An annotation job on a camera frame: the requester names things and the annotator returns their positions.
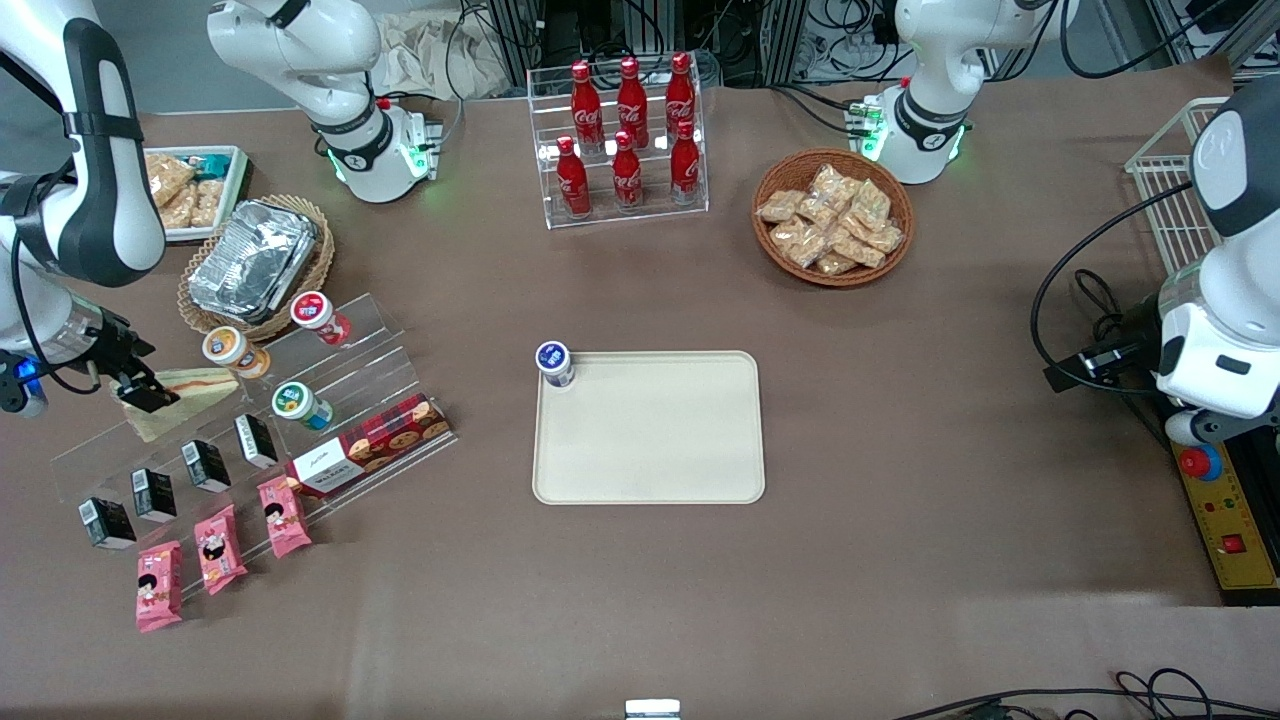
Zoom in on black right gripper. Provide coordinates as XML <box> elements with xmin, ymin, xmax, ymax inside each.
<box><xmin>88</xmin><ymin>318</ymin><xmax>182</xmax><ymax>414</ymax></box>

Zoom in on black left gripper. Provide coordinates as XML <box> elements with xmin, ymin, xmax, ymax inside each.
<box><xmin>1045</xmin><ymin>298</ymin><xmax>1163</xmax><ymax>396</ymax></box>

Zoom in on triangle sandwich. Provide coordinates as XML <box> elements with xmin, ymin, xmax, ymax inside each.
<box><xmin>110</xmin><ymin>368</ymin><xmax>241</xmax><ymax>443</ymax></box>

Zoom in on beige serving tray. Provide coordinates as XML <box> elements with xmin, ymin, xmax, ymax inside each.
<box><xmin>532</xmin><ymin>350</ymin><xmax>766</xmax><ymax>505</ymax></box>

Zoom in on orange-lid small cup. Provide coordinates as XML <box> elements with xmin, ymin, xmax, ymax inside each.
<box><xmin>202</xmin><ymin>326</ymin><xmax>271</xmax><ymax>380</ymax></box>

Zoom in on small black carton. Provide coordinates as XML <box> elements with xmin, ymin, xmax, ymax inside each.
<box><xmin>234</xmin><ymin>414</ymin><xmax>279</xmax><ymax>470</ymax></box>
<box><xmin>181</xmin><ymin>439</ymin><xmax>232</xmax><ymax>493</ymax></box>
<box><xmin>131</xmin><ymin>468</ymin><xmax>178</xmax><ymax>523</ymax></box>
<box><xmin>79</xmin><ymin>498</ymin><xmax>137</xmax><ymax>550</ymax></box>

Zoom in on silver foil container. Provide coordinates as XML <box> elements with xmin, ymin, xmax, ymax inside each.
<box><xmin>188</xmin><ymin>200</ymin><xmax>321</xmax><ymax>323</ymax></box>

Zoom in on green-lid small cup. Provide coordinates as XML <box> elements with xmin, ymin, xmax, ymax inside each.
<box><xmin>271</xmin><ymin>381</ymin><xmax>334</xmax><ymax>432</ymax></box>

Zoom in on red-lid small cup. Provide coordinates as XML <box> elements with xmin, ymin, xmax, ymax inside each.
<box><xmin>290</xmin><ymin>291</ymin><xmax>353</xmax><ymax>347</ymax></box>

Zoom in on pink snack pack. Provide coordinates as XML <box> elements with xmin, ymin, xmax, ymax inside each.
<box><xmin>194</xmin><ymin>504</ymin><xmax>248</xmax><ymax>596</ymax></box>
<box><xmin>258</xmin><ymin>476</ymin><xmax>313</xmax><ymax>559</ymax></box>
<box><xmin>136</xmin><ymin>541</ymin><xmax>185</xmax><ymax>634</ymax></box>

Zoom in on white plastic bin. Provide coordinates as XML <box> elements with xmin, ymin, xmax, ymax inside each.
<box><xmin>143</xmin><ymin>146</ymin><xmax>249</xmax><ymax>245</ymax></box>

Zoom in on oval wicker basket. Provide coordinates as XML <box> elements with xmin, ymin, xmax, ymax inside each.
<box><xmin>177</xmin><ymin>195</ymin><xmax>335</xmax><ymax>344</ymax></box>

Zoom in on yellow emergency stop box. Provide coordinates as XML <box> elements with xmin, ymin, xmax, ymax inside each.
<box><xmin>1168</xmin><ymin>440</ymin><xmax>1280</xmax><ymax>608</ymax></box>

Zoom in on clear acrylic step display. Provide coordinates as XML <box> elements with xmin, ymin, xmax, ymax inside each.
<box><xmin>50</xmin><ymin>292</ymin><xmax>459</xmax><ymax>573</ymax></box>

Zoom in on red tartan cookie box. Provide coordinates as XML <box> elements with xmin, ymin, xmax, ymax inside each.
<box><xmin>285</xmin><ymin>393</ymin><xmax>453</xmax><ymax>499</ymax></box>

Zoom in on round wicker basket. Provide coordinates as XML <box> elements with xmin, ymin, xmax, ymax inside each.
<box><xmin>752</xmin><ymin>148</ymin><xmax>915</xmax><ymax>289</ymax></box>

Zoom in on blue-lid small cup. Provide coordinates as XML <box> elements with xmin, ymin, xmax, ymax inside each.
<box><xmin>535</xmin><ymin>341</ymin><xmax>576</xmax><ymax>389</ymax></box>

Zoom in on beige crumpled cloth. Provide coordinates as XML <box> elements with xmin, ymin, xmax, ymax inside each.
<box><xmin>375</xmin><ymin>10</ymin><xmax>511</xmax><ymax>101</ymax></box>

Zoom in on red cola bottle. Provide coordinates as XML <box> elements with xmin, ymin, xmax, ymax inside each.
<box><xmin>665</xmin><ymin>52</ymin><xmax>698</xmax><ymax>136</ymax></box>
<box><xmin>616</xmin><ymin>57</ymin><xmax>650</xmax><ymax>149</ymax></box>
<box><xmin>556</xmin><ymin>135</ymin><xmax>591</xmax><ymax>219</ymax></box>
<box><xmin>570</xmin><ymin>61</ymin><xmax>605</xmax><ymax>153</ymax></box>
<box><xmin>670</xmin><ymin>120</ymin><xmax>701</xmax><ymax>206</ymax></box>
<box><xmin>612</xmin><ymin>130</ymin><xmax>644</xmax><ymax>211</ymax></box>

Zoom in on clear acrylic bottle rack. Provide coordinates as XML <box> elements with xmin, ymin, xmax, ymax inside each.
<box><xmin>527</xmin><ymin>55</ymin><xmax>709</xmax><ymax>231</ymax></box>

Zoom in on black coiled cable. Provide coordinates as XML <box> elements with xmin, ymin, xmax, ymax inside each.
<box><xmin>1075</xmin><ymin>268</ymin><xmax>1126</xmax><ymax>341</ymax></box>

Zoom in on black left camera cable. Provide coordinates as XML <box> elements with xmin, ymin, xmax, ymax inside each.
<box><xmin>1032</xmin><ymin>180</ymin><xmax>1196</xmax><ymax>398</ymax></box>

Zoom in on black camera cable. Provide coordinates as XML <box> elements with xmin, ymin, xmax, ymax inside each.
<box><xmin>8</xmin><ymin>235</ymin><xmax>111</xmax><ymax>396</ymax></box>
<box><xmin>1032</xmin><ymin>180</ymin><xmax>1196</xmax><ymax>398</ymax></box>

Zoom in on black right camera cable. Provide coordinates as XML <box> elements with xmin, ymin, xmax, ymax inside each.
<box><xmin>8</xmin><ymin>235</ymin><xmax>111</xmax><ymax>396</ymax></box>

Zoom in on white wire rack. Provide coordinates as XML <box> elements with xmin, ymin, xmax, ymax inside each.
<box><xmin>1125</xmin><ymin>97</ymin><xmax>1231</xmax><ymax>276</ymax></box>

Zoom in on black floor cables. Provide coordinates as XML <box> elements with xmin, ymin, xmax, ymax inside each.
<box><xmin>890</xmin><ymin>668</ymin><xmax>1280</xmax><ymax>720</ymax></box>

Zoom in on aluminium frame rail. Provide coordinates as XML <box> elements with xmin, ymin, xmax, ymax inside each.
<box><xmin>1150</xmin><ymin>0</ymin><xmax>1280</xmax><ymax>71</ymax></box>

